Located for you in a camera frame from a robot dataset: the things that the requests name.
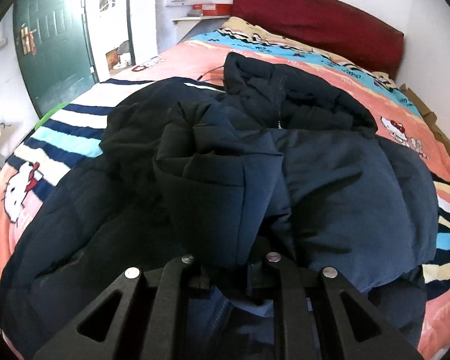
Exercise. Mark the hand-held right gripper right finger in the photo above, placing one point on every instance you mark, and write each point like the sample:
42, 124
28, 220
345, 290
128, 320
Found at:
285, 288

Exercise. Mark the dark red headboard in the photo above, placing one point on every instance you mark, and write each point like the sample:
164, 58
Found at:
318, 18

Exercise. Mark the white wall shelf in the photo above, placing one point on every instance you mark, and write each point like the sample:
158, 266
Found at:
200, 17

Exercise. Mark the red box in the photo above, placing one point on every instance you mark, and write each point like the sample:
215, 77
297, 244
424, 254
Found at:
211, 7

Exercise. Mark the cartoon cat printed blanket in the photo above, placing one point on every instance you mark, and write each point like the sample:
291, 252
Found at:
225, 60

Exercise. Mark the red door ornament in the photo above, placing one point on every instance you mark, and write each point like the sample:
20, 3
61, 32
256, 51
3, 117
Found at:
28, 40

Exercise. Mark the green door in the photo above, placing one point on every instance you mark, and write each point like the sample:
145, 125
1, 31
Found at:
52, 41

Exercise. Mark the dark navy puffer jacket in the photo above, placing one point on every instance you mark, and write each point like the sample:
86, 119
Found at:
322, 180

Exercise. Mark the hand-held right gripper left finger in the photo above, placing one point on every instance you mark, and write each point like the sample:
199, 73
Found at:
172, 288

